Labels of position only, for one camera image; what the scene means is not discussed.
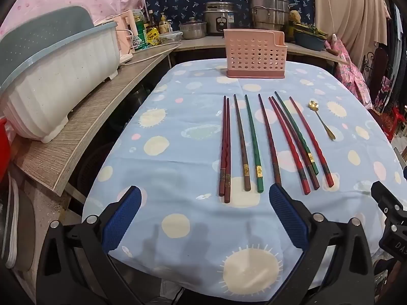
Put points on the bright red chopstick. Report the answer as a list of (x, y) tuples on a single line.
[(288, 146), (310, 139)]

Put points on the pink floral cloth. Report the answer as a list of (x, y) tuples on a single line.
[(349, 70)]

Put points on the dark glass bottle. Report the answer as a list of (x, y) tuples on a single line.
[(152, 22)]

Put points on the grey round board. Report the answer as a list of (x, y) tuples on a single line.
[(19, 225)]

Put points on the red plastic stool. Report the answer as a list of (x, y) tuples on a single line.
[(392, 122)]

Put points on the brown chopstick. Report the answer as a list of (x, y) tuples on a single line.
[(240, 139)]

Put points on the yellow packet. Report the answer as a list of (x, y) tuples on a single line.
[(152, 36)]

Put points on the pink kitchen appliance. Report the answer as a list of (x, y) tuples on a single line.
[(124, 38)]

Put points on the teal perforated lid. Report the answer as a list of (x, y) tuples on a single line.
[(41, 35)]

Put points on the gold flower spoon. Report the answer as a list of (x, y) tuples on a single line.
[(321, 120)]

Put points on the white dish drainer tub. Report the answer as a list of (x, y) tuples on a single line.
[(57, 82)]

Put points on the pink perforated utensil holder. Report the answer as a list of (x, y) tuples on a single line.
[(254, 54)]

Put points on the silver rice cooker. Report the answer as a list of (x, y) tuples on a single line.
[(219, 19)]

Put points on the large stacked steel pot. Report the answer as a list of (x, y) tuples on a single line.
[(268, 9)]

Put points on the maroon chopstick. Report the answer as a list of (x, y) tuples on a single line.
[(313, 181), (267, 133)]

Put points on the green chopstick gold band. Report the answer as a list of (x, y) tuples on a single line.
[(294, 128)]

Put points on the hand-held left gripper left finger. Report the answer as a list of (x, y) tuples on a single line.
[(122, 216)]

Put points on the blue basin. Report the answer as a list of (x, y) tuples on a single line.
[(310, 41)]

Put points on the dark red chopstick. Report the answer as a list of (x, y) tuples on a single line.
[(222, 152), (227, 165)]

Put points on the brown sauce bottle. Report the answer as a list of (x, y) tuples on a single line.
[(164, 23)]

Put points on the dark metal chair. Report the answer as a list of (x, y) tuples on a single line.
[(378, 70)]

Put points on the ginger root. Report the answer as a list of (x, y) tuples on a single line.
[(294, 16)]

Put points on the red plastic container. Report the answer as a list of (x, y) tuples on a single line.
[(3, 149)]

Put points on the glass food container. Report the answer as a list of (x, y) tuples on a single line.
[(171, 37)]

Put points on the blue dotted tablecloth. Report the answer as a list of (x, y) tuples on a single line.
[(178, 152)]

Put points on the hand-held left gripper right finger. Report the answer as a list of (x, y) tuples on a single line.
[(287, 216)]

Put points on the beige curtain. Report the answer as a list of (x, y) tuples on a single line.
[(346, 6)]

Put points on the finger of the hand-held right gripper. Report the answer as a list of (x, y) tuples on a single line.
[(389, 205)]

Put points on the grey wooden counter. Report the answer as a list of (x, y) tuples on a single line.
[(95, 111)]

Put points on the small steel pot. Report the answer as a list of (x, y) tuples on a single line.
[(192, 30)]

